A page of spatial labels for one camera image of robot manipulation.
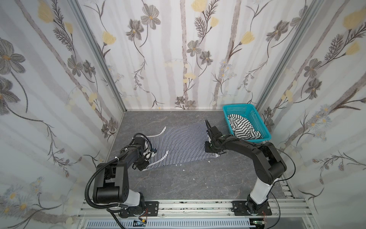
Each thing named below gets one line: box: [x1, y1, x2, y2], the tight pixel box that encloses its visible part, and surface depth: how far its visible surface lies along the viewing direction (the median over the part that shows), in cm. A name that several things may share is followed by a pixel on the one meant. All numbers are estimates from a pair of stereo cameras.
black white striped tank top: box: [227, 114, 262, 140], surface depth 106 cm
